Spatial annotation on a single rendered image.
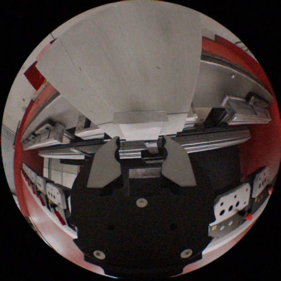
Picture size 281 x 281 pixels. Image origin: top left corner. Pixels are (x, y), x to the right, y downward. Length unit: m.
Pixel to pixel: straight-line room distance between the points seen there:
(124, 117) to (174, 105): 0.08
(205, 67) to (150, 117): 0.21
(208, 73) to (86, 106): 0.30
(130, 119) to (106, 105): 0.04
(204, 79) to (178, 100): 0.18
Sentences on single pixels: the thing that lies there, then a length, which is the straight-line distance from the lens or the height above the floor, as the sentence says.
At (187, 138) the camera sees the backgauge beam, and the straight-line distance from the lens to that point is 0.52.
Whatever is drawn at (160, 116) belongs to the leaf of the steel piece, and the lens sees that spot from 0.16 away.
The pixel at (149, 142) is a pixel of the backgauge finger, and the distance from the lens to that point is 0.29.
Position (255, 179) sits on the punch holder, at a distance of 0.40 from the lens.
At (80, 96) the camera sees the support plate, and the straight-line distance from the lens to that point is 0.15.
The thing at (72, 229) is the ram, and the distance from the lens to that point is 0.45.
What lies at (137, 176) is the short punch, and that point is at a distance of 0.25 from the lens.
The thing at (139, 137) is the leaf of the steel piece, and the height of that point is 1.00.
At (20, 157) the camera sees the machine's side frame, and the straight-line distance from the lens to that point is 2.19.
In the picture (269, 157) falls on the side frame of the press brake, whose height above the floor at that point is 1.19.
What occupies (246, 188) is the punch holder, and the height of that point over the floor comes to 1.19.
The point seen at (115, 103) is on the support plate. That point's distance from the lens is 0.15.
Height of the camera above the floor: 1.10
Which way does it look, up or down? 20 degrees down
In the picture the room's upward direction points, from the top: 178 degrees clockwise
